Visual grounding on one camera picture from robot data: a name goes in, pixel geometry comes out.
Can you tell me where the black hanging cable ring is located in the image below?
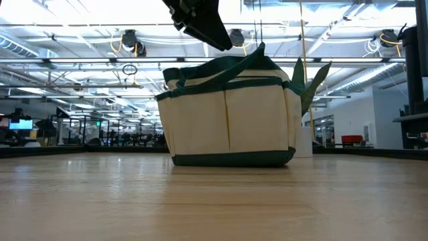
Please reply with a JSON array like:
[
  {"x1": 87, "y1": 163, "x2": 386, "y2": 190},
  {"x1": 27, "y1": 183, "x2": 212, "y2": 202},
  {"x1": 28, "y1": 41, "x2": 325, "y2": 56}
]
[{"x1": 122, "y1": 63, "x2": 138, "y2": 77}]

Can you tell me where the black aluminium table frame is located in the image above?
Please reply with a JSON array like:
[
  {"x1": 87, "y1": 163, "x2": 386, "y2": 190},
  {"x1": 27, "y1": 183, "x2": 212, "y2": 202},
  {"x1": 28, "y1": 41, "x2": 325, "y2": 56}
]
[{"x1": 0, "y1": 145, "x2": 428, "y2": 161}]

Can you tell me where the snake plant in white pot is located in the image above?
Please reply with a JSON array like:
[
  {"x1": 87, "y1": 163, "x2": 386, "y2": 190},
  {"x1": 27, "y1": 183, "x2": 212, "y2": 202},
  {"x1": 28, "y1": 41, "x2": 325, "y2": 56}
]
[{"x1": 290, "y1": 56, "x2": 332, "y2": 159}]

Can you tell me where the black ceiling cord reel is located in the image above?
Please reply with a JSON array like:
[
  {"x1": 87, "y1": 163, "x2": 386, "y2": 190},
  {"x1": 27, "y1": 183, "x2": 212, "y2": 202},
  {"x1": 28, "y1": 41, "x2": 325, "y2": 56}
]
[
  {"x1": 120, "y1": 29, "x2": 147, "y2": 58},
  {"x1": 229, "y1": 29, "x2": 245, "y2": 48},
  {"x1": 379, "y1": 29, "x2": 399, "y2": 48}
]

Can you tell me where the grey side desk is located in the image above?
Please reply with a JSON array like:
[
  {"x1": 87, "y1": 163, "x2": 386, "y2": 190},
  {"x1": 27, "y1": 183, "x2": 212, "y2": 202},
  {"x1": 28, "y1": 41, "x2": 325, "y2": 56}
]
[{"x1": 393, "y1": 112, "x2": 428, "y2": 150}]

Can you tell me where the black monitor on stand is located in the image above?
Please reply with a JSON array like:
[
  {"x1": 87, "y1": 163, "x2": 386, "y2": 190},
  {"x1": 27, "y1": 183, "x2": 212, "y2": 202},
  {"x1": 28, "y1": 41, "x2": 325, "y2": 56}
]
[{"x1": 403, "y1": 0, "x2": 428, "y2": 114}]

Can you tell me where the red background seat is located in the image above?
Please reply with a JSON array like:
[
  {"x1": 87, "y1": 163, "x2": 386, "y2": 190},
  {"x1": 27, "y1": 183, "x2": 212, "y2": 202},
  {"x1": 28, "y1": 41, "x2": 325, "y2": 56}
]
[{"x1": 340, "y1": 135, "x2": 364, "y2": 145}]

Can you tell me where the cream and green gardening bag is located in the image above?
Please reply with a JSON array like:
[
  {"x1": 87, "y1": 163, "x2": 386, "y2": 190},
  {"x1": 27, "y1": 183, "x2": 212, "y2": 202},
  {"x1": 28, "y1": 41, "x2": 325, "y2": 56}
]
[{"x1": 155, "y1": 42, "x2": 306, "y2": 168}]

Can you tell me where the blue-screen background monitor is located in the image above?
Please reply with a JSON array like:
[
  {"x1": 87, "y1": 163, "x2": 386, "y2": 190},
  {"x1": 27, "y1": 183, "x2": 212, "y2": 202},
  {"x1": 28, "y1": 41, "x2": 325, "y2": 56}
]
[{"x1": 9, "y1": 118, "x2": 34, "y2": 131}]

